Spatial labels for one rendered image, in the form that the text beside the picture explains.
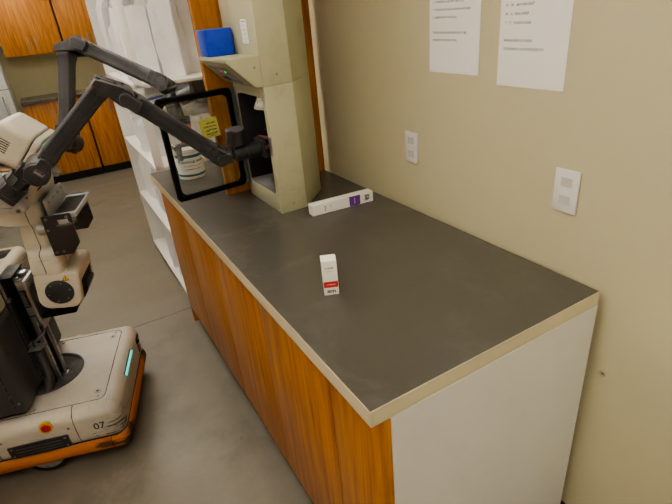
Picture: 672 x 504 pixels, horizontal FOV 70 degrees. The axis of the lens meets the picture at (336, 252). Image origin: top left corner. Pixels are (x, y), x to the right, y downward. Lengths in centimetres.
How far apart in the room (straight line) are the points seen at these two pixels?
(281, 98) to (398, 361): 107
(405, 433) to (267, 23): 132
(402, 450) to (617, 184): 78
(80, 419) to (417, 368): 158
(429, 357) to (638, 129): 67
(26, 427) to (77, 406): 19
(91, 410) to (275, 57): 155
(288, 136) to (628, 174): 110
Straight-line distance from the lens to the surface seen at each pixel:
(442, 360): 109
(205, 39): 191
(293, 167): 185
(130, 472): 235
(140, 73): 216
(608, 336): 148
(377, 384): 103
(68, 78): 232
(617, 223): 134
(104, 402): 228
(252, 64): 175
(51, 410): 236
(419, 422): 109
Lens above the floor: 164
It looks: 27 degrees down
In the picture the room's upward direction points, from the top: 6 degrees counter-clockwise
